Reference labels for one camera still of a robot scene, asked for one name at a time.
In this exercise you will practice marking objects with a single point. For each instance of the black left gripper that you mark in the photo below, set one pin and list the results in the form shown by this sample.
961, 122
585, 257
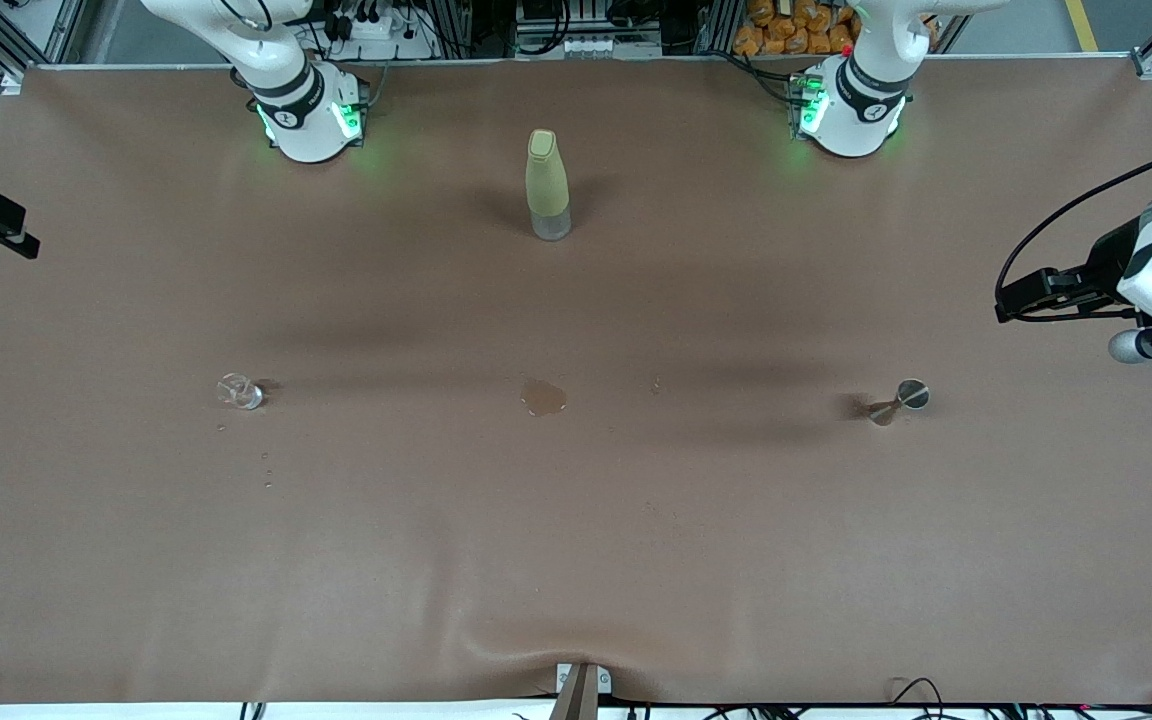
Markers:
1104, 258

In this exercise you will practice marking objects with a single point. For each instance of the steel double jigger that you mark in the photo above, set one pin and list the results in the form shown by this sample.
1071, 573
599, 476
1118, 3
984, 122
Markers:
911, 396

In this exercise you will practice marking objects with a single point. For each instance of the small clear glass cup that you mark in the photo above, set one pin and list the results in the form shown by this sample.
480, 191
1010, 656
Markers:
239, 392

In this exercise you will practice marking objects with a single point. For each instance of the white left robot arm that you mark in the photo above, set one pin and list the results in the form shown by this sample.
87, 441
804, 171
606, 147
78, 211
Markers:
861, 115

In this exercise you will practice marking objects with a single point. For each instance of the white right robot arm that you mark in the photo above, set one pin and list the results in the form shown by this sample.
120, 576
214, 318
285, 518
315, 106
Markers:
306, 125

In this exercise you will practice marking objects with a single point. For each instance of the yellow-green bottle shaker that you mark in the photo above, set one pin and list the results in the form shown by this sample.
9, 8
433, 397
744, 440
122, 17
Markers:
547, 185

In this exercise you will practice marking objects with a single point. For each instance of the orange snack packet pile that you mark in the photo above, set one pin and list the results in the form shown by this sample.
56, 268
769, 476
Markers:
796, 28

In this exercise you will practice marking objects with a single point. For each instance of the white power strip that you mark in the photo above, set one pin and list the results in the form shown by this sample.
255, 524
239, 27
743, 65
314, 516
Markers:
376, 28

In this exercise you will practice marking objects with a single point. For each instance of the brown liquid puddle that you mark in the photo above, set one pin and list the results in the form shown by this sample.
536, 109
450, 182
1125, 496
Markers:
544, 398

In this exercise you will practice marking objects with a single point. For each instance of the white terminal block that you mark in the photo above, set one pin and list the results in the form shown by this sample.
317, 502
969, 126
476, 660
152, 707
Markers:
586, 45

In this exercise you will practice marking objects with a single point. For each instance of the brown table cover sheet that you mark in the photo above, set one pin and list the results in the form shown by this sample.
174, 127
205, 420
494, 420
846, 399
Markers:
576, 560

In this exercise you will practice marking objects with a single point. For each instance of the metal mount bracket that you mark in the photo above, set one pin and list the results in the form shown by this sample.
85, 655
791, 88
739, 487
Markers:
581, 690

